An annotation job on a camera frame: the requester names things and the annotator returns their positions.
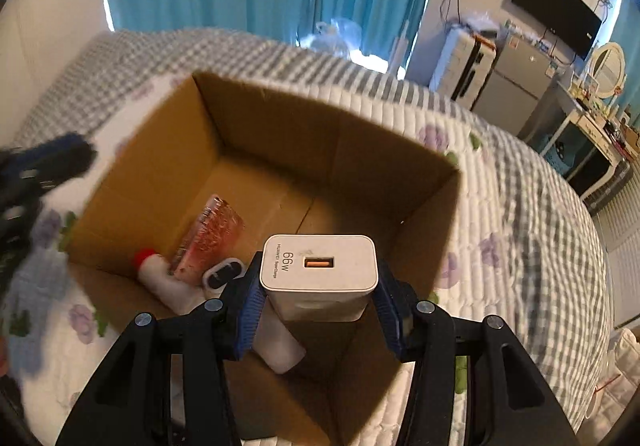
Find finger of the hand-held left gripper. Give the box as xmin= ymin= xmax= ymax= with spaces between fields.
xmin=0 ymin=133 xmax=98 ymax=247

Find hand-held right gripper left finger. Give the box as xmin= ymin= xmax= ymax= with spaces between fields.
xmin=55 ymin=251 xmax=265 ymax=446

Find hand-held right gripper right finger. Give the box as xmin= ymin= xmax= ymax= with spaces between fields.
xmin=371 ymin=260 xmax=581 ymax=446

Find white charger adapter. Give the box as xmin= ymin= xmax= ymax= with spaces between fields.
xmin=259 ymin=234 xmax=377 ymax=325

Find cardboard box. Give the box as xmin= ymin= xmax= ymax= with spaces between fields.
xmin=65 ymin=70 xmax=462 ymax=444

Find small white black device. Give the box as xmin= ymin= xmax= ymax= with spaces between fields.
xmin=202 ymin=257 xmax=244 ymax=299

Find pink transparent packet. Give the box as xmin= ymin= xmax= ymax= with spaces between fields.
xmin=170 ymin=194 xmax=246 ymax=285

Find white bottle with red cap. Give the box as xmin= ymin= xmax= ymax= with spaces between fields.
xmin=134 ymin=248 xmax=307 ymax=374

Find checkered quilted bed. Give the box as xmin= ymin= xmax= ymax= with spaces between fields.
xmin=0 ymin=27 xmax=613 ymax=446

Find white dressing table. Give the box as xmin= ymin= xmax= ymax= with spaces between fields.
xmin=540 ymin=86 xmax=640 ymax=214

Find grey mini fridge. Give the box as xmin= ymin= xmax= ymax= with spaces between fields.
xmin=471 ymin=36 xmax=561 ymax=134

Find clear plastic bag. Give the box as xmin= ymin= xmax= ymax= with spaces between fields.
xmin=298 ymin=17 xmax=368 ymax=62

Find oval vanity mirror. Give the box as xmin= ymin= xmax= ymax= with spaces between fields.
xmin=589 ymin=42 xmax=627 ymax=99

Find black wall television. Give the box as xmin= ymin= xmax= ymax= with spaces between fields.
xmin=511 ymin=0 xmax=603 ymax=60

